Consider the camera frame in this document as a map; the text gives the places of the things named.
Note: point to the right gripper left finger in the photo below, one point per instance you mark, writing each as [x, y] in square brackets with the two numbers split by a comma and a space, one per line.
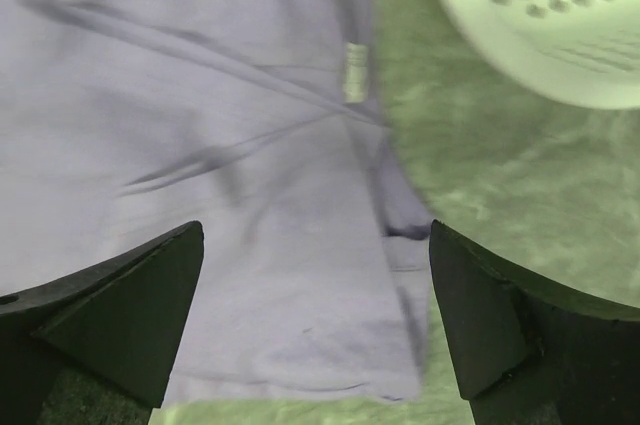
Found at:
[98, 346]

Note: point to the white plastic laundry basket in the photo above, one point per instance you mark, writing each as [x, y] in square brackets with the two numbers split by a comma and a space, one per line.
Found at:
[577, 52]

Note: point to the purple t shirt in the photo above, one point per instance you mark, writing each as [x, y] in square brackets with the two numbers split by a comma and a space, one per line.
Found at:
[122, 119]

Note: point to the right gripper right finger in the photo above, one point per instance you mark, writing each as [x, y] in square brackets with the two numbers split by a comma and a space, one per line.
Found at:
[528, 350]

